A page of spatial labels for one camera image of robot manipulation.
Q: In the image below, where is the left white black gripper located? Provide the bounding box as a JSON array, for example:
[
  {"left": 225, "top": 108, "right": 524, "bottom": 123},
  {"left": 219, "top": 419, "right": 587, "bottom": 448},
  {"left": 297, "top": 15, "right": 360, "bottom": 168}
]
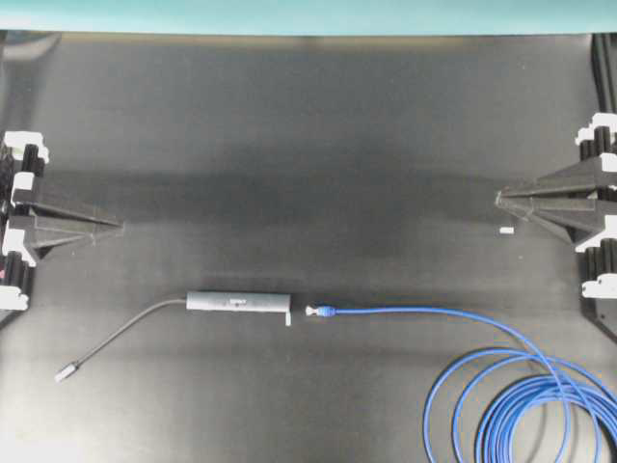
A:
[{"left": 1, "top": 131, "right": 124, "bottom": 310}]

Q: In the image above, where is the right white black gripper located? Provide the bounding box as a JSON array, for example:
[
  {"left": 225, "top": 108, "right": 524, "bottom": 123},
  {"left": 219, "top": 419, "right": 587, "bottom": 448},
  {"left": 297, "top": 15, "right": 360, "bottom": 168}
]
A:
[{"left": 496, "top": 113, "right": 616, "bottom": 299}]

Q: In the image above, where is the blue LAN cable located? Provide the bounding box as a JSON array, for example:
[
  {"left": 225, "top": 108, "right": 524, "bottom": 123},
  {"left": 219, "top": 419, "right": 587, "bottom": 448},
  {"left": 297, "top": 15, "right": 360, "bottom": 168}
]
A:
[{"left": 305, "top": 303, "right": 617, "bottom": 463}]

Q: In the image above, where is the grey USB hub with cable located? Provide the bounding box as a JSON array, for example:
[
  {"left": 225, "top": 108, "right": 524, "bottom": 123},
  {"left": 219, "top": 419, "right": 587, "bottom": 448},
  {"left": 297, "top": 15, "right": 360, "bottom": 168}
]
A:
[{"left": 54, "top": 291, "right": 292, "bottom": 383}]

